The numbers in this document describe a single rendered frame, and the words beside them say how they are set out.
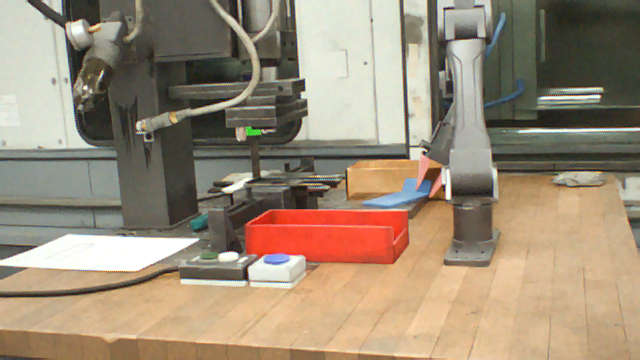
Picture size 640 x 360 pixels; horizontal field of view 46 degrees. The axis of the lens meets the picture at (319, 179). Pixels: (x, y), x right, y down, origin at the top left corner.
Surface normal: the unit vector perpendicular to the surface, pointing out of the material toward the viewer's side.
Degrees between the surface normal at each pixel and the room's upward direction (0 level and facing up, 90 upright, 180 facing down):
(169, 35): 90
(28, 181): 90
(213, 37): 90
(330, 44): 90
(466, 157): 65
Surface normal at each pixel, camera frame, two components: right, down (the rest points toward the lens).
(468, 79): -0.17, -0.26
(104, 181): -0.36, 0.18
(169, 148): 0.95, 0.00
